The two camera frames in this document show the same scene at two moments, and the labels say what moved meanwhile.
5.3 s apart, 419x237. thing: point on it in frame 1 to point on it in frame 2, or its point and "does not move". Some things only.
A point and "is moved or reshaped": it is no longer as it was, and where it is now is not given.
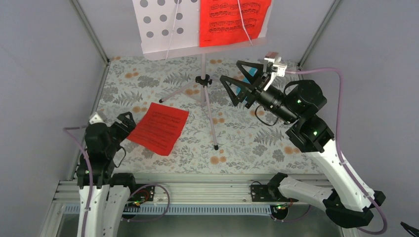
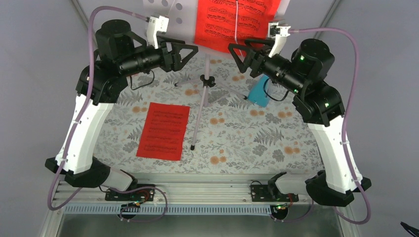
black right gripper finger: (257, 76) to (268, 44)
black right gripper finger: (245, 89) to (250, 54)
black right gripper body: (279, 110) to (287, 78)
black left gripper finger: (129, 123) to (177, 62)
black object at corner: (415, 231) does not move
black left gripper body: (122, 134) to (134, 65)
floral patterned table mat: (217, 136) does not move
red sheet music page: (160, 128) is moved or reshaped
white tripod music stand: (170, 29) is moved or reshaped
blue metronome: (252, 71) is moved or reshaped
